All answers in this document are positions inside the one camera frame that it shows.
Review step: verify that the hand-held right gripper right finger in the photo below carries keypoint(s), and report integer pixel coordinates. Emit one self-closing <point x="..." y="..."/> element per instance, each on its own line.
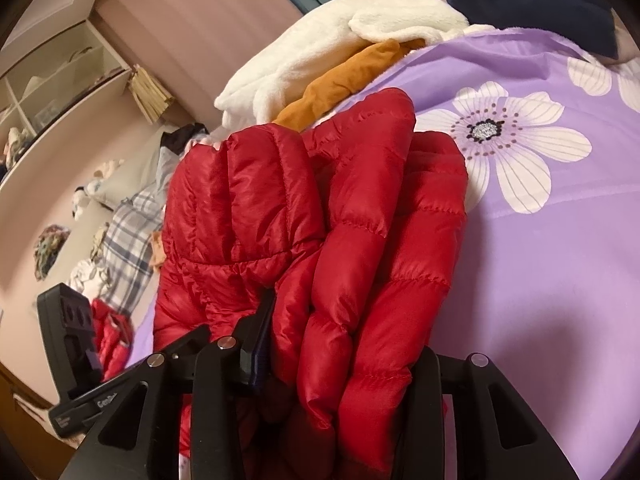
<point x="422" y="410"/>

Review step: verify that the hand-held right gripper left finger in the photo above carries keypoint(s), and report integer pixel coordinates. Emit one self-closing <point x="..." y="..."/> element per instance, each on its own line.
<point x="260" y="355"/>

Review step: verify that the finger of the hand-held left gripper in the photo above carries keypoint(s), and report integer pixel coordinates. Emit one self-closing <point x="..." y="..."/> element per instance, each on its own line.
<point x="192" y="338"/>

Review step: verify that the red down jacket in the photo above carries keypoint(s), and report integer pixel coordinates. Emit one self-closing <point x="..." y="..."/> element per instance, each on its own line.
<point x="350" y="240"/>

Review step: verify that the white patterned cloth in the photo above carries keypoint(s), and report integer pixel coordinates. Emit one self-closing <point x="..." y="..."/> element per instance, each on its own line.
<point x="90" y="275"/>

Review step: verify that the floral round cushion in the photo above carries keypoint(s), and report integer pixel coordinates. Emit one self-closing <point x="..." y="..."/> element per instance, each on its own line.
<point x="50" y="252"/>

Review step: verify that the small orange cloth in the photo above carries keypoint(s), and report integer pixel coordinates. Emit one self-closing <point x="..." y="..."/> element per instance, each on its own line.
<point x="158" y="252"/>

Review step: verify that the plaid cloth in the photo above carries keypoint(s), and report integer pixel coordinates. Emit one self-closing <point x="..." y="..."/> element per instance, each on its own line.
<point x="127" y="245"/>

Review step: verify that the white plush toy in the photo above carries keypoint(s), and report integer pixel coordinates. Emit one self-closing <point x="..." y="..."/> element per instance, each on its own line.
<point x="80" y="202"/>

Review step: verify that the grey pillow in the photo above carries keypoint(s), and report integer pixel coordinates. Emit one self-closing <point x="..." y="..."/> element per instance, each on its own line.
<point x="135" y="170"/>

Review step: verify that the purple floral bed sheet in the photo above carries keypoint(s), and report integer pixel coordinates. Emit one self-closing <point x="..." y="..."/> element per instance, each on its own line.
<point x="550" y="260"/>

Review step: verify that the dark cloth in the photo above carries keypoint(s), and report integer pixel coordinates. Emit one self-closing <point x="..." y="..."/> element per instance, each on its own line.
<point x="182" y="137"/>

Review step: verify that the small plush figurines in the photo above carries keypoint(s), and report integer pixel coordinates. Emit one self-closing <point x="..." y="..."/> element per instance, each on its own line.
<point x="15" y="144"/>

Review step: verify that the woven straw bundle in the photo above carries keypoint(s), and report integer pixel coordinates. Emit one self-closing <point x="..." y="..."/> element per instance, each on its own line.
<point x="150" y="92"/>

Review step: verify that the orange garment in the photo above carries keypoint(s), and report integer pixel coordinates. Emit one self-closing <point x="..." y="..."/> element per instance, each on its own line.
<point x="345" y="80"/>

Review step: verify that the pink-brown curtain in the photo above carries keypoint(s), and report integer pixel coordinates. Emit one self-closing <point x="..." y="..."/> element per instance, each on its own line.
<point x="210" y="35"/>

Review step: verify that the white fleece garment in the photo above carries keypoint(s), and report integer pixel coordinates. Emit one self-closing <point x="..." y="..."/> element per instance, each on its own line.
<point x="310" y="50"/>

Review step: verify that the navy fleece garment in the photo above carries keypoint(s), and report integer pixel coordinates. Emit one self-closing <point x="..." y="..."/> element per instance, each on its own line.
<point x="525" y="5"/>

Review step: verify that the beige pillow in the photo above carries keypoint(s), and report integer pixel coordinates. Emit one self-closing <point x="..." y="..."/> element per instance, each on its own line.
<point x="622" y="40"/>

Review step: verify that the white wall shelf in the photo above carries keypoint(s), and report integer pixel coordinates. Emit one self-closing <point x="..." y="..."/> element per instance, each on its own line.
<point x="65" y="5"/>

